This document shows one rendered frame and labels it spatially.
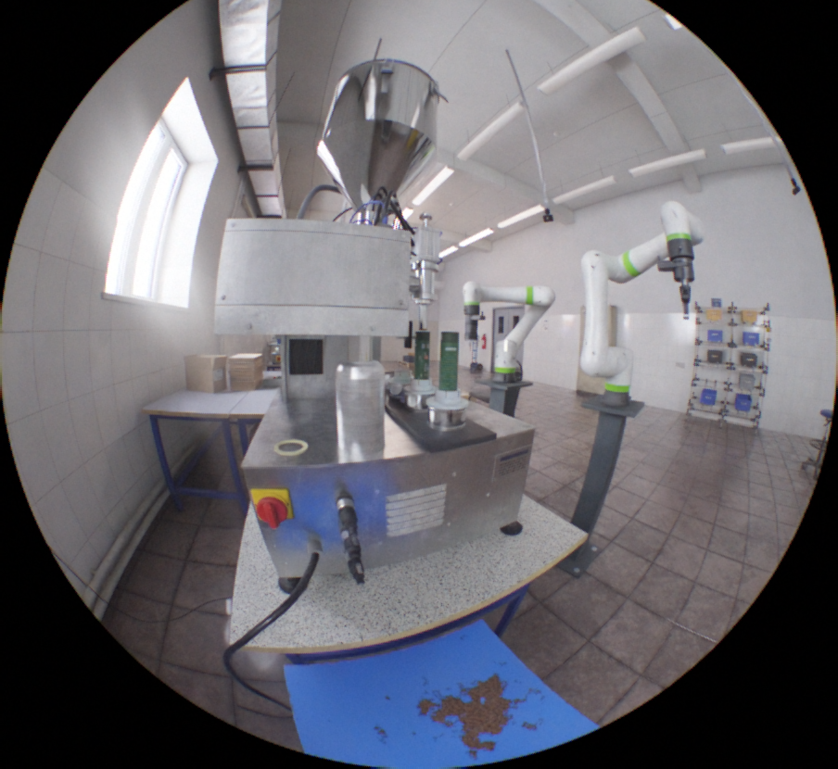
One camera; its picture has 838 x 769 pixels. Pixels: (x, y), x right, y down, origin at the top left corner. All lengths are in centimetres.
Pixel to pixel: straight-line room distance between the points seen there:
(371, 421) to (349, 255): 22
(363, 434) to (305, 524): 16
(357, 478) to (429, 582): 27
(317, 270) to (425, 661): 69
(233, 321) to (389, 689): 65
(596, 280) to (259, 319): 109
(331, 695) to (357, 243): 75
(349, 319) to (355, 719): 67
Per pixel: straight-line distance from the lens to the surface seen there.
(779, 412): 588
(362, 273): 35
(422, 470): 39
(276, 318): 34
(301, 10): 366
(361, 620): 49
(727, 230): 604
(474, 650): 64
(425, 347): 52
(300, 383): 67
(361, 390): 34
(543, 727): 62
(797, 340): 588
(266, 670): 131
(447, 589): 53
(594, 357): 110
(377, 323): 34
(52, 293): 151
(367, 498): 39
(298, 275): 34
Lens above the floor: 119
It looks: 4 degrees down
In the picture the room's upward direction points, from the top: 2 degrees clockwise
